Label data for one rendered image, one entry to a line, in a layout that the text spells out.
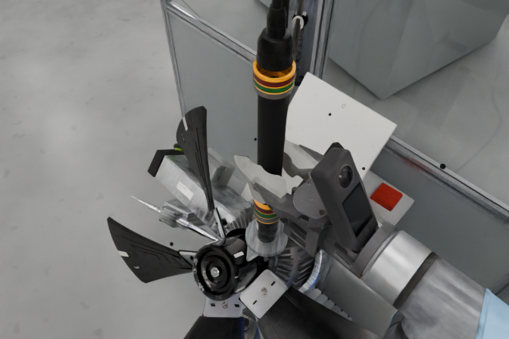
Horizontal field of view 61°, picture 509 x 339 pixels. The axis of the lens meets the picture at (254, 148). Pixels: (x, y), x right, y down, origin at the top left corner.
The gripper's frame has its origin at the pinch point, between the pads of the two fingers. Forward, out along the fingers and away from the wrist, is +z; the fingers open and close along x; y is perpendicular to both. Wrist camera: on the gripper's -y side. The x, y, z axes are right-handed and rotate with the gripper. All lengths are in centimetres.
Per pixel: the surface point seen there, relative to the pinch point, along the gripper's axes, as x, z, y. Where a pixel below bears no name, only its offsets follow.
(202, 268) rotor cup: -6.1, 9.4, 42.8
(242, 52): 70, 74, 65
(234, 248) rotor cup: 0.5, 6.3, 38.8
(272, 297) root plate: 0.4, -4.8, 45.6
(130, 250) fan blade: -12, 31, 56
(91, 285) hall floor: -22, 90, 164
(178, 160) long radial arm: 13, 42, 52
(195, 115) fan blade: 11.9, 29.2, 23.9
